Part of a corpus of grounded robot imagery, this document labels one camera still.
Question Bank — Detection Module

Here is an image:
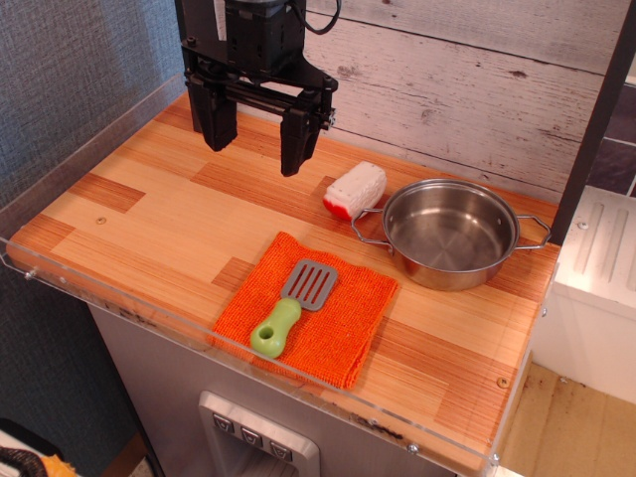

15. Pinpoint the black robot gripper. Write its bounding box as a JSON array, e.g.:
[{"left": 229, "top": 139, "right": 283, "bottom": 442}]
[{"left": 179, "top": 1, "right": 338, "bottom": 177}]

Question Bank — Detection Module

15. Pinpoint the stainless steel pan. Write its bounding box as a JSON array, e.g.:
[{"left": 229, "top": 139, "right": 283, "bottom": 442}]
[{"left": 351, "top": 179, "right": 552, "bottom": 291}]

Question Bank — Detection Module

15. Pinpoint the white and red sushi toy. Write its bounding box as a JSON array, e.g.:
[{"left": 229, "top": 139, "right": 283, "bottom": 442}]
[{"left": 323, "top": 161, "right": 388, "bottom": 222}]

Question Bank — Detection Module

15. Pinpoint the orange knitted cloth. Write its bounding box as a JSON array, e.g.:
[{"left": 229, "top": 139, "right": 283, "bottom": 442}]
[{"left": 212, "top": 232, "right": 398, "bottom": 390}]

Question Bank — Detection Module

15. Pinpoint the clear acrylic table guard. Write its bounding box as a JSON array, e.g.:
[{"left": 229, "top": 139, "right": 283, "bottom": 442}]
[{"left": 1, "top": 97, "right": 558, "bottom": 476}]

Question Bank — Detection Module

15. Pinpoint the silver toy fridge cabinet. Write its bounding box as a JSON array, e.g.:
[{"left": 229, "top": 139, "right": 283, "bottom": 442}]
[{"left": 89, "top": 306, "right": 450, "bottom": 476}]

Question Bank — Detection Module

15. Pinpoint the white toy appliance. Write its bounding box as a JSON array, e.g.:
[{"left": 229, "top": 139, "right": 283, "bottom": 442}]
[{"left": 531, "top": 187, "right": 635, "bottom": 402}]

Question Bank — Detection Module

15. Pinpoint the yellow and black object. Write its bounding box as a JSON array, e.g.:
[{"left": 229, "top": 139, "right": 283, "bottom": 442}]
[{"left": 1, "top": 447, "right": 78, "bottom": 477}]

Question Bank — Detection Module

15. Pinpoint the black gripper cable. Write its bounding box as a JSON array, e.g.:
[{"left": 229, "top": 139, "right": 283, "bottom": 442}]
[{"left": 285, "top": 0, "right": 344, "bottom": 37}]

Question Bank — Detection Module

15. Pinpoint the grey spatula with green handle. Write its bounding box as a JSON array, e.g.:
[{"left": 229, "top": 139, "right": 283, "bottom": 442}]
[{"left": 249, "top": 258, "right": 339, "bottom": 359}]

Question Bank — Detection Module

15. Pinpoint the black vertical post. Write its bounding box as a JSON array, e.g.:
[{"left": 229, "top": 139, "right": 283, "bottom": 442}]
[{"left": 550, "top": 1, "right": 635, "bottom": 245}]

